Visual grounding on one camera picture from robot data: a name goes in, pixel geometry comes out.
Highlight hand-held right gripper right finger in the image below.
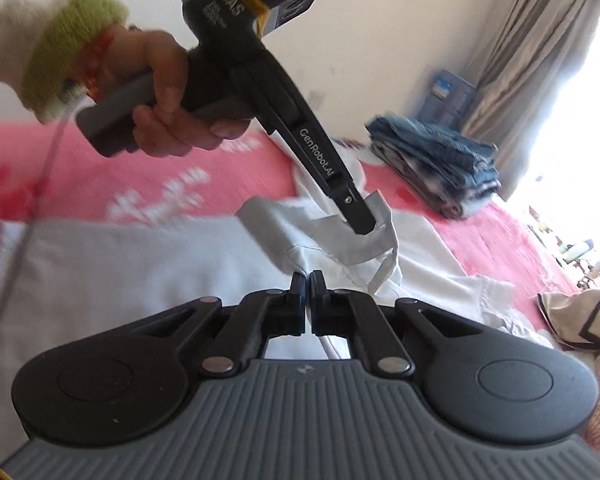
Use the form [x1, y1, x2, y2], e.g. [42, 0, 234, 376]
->
[310, 271, 486, 380]

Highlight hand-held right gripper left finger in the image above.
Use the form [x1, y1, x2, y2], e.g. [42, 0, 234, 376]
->
[130, 271, 311, 378]

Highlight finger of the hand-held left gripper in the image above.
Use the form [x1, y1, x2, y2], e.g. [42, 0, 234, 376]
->
[329, 179, 382, 237]

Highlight white button shirt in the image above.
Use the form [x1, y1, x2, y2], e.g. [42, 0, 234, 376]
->
[0, 137, 556, 456]

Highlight person's left hand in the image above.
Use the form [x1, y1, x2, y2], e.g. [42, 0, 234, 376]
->
[100, 27, 237, 159]

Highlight stack of folded jeans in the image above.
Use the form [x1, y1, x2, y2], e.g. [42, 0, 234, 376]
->
[372, 142, 501, 216]

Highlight folded grey garment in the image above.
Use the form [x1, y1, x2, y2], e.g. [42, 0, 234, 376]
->
[420, 180, 501, 221]

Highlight folded blue jeans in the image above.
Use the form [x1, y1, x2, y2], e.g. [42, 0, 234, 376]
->
[365, 114, 501, 191]

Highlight blue water jug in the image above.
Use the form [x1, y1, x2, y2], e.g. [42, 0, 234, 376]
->
[419, 70, 478, 127]

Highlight red floral blanket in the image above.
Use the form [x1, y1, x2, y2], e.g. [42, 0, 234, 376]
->
[0, 120, 600, 466]

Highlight beige curtain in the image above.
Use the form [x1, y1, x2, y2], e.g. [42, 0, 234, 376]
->
[460, 0, 600, 201]

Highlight beige jacket with black stripe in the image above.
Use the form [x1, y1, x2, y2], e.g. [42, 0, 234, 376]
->
[536, 287, 600, 353]

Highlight red bead bracelet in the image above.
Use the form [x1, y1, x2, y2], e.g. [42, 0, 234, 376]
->
[82, 25, 116, 103]

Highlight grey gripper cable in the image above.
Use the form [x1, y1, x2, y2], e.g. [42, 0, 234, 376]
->
[0, 95, 88, 361]

